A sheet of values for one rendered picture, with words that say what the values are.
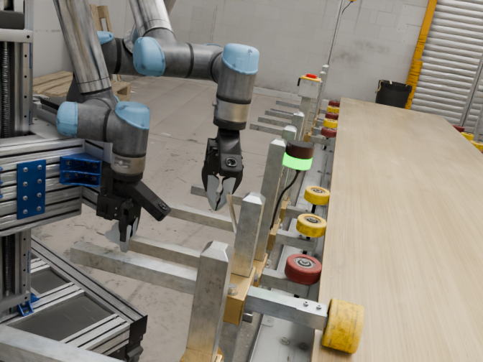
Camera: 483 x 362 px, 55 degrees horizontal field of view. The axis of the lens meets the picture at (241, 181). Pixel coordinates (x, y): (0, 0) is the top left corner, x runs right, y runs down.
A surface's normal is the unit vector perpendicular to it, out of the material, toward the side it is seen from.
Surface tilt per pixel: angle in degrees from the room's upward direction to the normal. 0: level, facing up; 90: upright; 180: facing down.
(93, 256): 90
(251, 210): 90
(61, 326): 0
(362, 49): 90
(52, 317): 0
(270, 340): 0
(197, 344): 90
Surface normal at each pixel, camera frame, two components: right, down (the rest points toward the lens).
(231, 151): 0.19, -0.59
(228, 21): -0.11, 0.32
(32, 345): 0.16, -0.93
